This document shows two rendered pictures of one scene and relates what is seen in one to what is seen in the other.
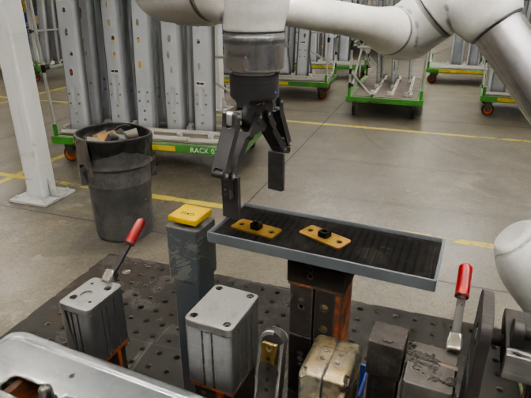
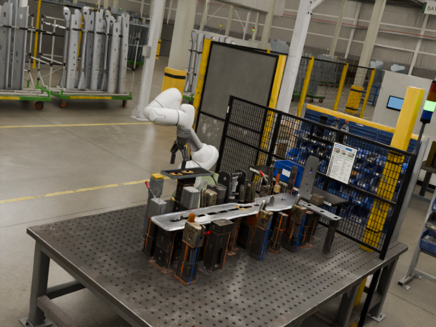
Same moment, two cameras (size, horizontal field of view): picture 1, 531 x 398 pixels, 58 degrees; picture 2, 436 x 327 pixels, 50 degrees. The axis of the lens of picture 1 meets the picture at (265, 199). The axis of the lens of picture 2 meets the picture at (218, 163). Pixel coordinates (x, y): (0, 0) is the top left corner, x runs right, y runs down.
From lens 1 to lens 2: 2.87 m
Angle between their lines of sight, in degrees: 67
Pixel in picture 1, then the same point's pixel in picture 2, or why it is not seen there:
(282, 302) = (117, 215)
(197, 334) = (194, 195)
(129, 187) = not seen: outside the picture
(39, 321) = (67, 250)
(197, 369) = (191, 204)
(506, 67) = not seen: hidden behind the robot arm
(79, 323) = (163, 207)
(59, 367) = (172, 216)
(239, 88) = (185, 140)
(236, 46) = (187, 132)
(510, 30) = not seen: hidden behind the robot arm
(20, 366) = (167, 218)
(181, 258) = (158, 189)
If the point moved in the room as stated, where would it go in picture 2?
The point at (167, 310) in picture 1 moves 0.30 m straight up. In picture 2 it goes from (95, 230) to (100, 189)
